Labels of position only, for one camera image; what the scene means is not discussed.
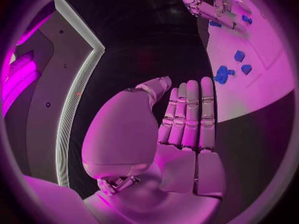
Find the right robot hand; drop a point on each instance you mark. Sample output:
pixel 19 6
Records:
pixel 210 9

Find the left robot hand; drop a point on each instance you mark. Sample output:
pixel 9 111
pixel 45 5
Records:
pixel 130 134

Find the white task board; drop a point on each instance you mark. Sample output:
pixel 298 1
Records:
pixel 257 89

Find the blue peg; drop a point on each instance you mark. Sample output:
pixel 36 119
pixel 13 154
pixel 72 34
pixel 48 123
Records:
pixel 215 24

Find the blue plug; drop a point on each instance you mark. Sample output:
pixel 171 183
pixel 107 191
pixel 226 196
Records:
pixel 247 19

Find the blue block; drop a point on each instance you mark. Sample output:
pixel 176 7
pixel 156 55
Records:
pixel 239 56
pixel 246 69

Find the blue gear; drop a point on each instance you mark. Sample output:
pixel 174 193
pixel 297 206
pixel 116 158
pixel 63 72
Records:
pixel 222 74

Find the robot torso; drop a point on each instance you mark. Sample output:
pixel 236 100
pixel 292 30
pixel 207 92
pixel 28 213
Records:
pixel 46 82

